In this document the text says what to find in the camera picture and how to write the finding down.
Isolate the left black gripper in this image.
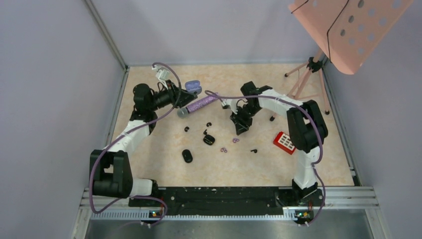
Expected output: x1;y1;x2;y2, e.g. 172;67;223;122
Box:
148;79;197;111

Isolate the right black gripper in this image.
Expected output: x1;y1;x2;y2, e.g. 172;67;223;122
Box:
230;103;262;135

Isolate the lavender earbud charging case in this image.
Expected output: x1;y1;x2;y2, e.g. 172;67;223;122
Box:
185;80;202;95

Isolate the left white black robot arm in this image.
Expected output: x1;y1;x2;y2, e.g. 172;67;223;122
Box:
90;80;202;206

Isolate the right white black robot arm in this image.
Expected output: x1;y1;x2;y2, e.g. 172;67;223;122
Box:
221;82;328;205

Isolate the open black earbud case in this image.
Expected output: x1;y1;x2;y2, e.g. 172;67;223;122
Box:
203;130;215;145

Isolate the closed black earbud case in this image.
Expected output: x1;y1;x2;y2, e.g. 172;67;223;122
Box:
182;149;193;163

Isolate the purple glitter microphone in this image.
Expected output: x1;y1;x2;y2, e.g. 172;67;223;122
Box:
177;96;218;119

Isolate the red white toy block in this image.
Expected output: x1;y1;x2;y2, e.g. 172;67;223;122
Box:
273;131;296;155

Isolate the pink music stand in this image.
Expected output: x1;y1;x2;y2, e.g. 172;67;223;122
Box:
288;0;413;100

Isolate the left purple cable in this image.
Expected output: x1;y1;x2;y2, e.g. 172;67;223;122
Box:
89;62;183;228

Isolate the purple cable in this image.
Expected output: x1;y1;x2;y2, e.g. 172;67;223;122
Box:
89;62;183;228
204;90;327;226

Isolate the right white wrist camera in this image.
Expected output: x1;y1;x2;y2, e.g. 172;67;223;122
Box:
221;99;238;115

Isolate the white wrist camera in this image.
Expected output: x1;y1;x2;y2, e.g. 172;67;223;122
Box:
221;99;238;115
152;66;170;82

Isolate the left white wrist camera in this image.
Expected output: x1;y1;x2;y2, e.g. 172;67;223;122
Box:
152;66;170;82

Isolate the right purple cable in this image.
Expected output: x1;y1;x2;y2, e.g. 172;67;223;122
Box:
204;90;327;226

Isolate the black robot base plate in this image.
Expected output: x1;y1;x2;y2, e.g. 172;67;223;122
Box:
128;187;322;216

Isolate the aluminium frame rail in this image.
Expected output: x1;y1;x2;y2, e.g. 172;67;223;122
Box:
72;186;392;239

